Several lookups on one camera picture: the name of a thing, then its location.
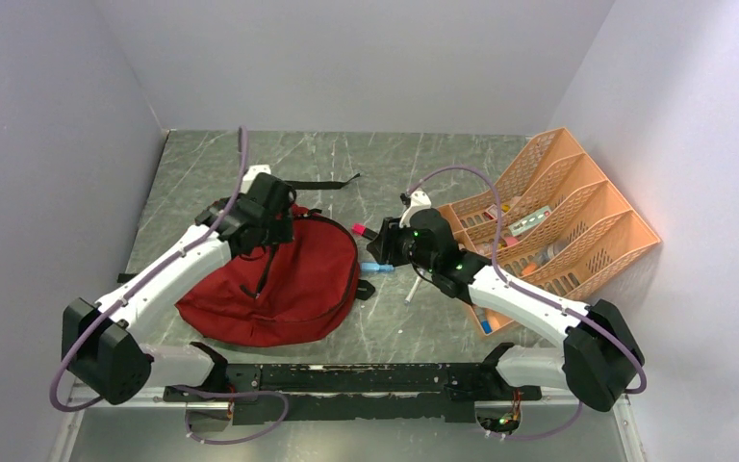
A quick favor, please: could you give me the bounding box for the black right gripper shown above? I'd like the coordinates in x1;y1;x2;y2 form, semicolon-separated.
367;216;438;273

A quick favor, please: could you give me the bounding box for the blue highlighter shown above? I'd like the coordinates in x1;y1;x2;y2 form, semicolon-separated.
360;262;395;274

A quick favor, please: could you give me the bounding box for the blue white marker pen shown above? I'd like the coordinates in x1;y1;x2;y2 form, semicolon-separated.
404;278;422;305

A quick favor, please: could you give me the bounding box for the red student backpack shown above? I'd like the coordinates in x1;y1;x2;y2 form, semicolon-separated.
172;181;362;347

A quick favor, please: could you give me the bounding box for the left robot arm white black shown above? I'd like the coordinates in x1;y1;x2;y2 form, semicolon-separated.
49;166;295;411

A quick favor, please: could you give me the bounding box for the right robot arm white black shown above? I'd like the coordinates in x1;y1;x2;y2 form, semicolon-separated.
367;208;648;412

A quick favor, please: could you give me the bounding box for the pink black highlighter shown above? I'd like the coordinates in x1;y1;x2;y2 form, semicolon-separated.
351;223;377;241

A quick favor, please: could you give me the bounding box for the white green ruler case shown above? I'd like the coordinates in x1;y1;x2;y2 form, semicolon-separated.
508;206;551;237

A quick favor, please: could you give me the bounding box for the orange plastic desk organizer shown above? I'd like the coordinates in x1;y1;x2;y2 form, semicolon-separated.
436;127;661;337

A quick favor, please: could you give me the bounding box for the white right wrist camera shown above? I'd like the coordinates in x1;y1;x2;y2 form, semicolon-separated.
399;189;432;228

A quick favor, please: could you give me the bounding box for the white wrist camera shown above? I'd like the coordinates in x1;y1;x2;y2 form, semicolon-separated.
399;189;432;228
241;165;271;193

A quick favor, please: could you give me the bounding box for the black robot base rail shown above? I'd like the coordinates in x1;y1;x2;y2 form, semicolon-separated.
163;363;542;425

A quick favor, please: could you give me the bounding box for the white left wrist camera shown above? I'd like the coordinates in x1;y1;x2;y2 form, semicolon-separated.
241;165;271;193

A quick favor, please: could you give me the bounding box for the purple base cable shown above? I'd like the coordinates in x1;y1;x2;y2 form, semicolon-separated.
183;391;291;447

